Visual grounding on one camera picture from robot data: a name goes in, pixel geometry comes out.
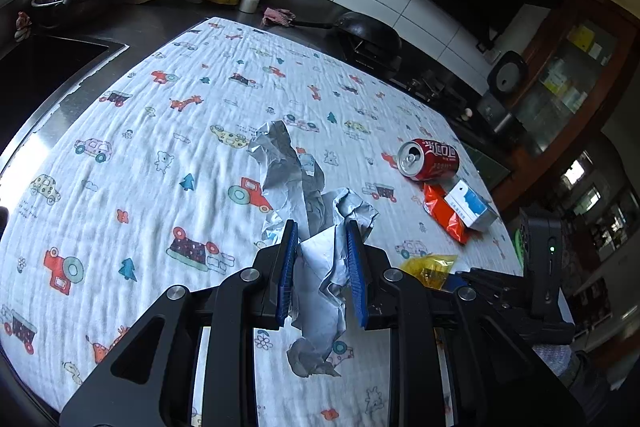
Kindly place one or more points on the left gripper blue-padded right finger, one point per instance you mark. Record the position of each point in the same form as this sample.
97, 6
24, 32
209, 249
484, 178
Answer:
359, 273

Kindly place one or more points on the yellow plastic wrapper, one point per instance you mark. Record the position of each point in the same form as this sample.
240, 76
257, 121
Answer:
431, 271

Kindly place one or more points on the black rice cooker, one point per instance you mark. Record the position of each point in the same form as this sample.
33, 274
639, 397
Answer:
504, 80

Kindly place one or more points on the orange snack wrapper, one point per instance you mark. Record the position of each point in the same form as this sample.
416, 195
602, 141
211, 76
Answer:
436, 206

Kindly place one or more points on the white patterned tablecloth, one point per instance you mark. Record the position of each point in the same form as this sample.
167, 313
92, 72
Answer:
154, 186

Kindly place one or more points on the blue white cigarette box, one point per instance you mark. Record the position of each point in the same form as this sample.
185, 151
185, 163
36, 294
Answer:
474, 211

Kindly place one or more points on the black wok with handle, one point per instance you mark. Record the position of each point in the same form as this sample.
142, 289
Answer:
361, 38

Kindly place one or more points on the silver foil paper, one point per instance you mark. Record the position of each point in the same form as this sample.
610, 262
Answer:
293, 185

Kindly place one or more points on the red cola can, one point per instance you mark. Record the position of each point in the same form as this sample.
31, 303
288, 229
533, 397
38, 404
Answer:
426, 160

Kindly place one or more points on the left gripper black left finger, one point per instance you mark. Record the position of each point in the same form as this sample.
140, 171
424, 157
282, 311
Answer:
281, 276

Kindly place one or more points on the pink cloth rag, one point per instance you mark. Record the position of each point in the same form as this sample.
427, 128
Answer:
278, 17

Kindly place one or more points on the black gas stove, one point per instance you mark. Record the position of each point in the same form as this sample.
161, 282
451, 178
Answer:
419, 75

